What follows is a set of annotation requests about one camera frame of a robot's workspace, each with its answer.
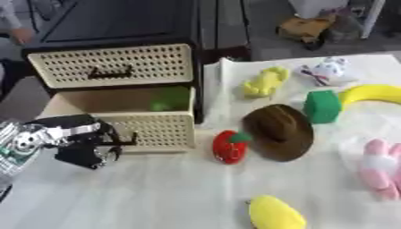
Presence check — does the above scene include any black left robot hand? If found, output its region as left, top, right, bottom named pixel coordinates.
left=28, top=114, right=125, bottom=171

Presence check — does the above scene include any open pale drawer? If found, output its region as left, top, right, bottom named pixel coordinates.
left=34, top=86, right=200, bottom=154

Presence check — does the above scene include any closed pale drawer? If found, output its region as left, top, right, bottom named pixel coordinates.
left=26, top=43, right=196, bottom=89

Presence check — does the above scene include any green soft toy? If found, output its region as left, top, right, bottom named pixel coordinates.
left=149, top=86, right=192, bottom=113

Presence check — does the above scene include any person's hand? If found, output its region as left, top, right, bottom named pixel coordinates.
left=9, top=27, right=37, bottom=46

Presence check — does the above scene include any black cabinet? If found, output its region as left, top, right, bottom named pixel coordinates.
left=21, top=0, right=206, bottom=124

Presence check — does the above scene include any person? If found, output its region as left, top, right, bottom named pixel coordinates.
left=0, top=0, right=38, bottom=99

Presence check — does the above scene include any red toy tomato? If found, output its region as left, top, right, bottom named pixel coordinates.
left=211, top=129, right=254, bottom=165

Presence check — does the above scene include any yellow soft toy animal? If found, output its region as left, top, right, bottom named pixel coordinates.
left=241, top=65, right=292, bottom=98

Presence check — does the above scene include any brown toy hat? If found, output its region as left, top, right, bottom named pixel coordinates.
left=241, top=104, right=317, bottom=163

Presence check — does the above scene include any yellow toy lemon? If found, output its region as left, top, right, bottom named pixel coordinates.
left=245, top=194, right=309, bottom=229

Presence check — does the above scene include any green foam block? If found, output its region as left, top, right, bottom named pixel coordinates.
left=302, top=89, right=344, bottom=124

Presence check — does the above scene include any tan bag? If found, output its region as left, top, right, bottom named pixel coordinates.
left=276, top=13, right=338, bottom=51

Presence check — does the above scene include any white patterned soft toy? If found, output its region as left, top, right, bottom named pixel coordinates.
left=299, top=56, right=359, bottom=88

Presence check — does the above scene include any yellow toy banana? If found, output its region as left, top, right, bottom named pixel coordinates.
left=337, top=83, right=401, bottom=106

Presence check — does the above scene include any pink soft toy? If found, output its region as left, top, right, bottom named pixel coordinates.
left=357, top=138, right=401, bottom=202

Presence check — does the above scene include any black drawer handle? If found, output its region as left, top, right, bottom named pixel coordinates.
left=86, top=64, right=135, bottom=81
left=94, top=131, right=140, bottom=148

